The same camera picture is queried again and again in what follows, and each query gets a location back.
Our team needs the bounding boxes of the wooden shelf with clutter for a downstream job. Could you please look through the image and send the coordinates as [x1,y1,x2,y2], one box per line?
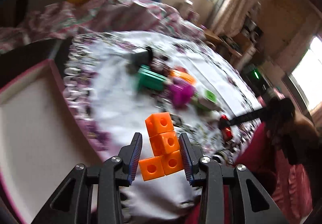
[204,2,261,72]

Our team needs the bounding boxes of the pink striped bedsheet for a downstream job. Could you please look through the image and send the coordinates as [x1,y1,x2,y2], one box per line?
[1,0,205,54]

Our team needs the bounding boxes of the yellow orange plastic toy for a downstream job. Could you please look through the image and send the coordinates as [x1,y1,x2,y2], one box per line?
[170,69,196,85]

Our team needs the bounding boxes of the pink white cardboard box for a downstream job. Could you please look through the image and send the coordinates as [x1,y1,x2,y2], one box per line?
[1,61,100,223]

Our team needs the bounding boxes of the orange cube block piece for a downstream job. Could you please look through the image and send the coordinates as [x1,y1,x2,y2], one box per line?
[139,112,183,181]

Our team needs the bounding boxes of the black leather surface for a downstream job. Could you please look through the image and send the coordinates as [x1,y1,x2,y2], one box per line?
[0,37,73,87]

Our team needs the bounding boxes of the white green plug-in device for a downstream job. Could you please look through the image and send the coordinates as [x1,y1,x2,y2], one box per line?
[194,88,222,111]

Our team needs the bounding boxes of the magenta plastic spool toy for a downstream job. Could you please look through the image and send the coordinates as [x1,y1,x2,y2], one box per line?
[169,77,195,109]

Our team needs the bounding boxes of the green plastic spool toy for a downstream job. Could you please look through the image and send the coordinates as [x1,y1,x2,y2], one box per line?
[137,65,167,92]

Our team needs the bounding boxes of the white floral embroidered tablecloth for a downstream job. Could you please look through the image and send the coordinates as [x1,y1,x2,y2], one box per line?
[63,31,264,222]

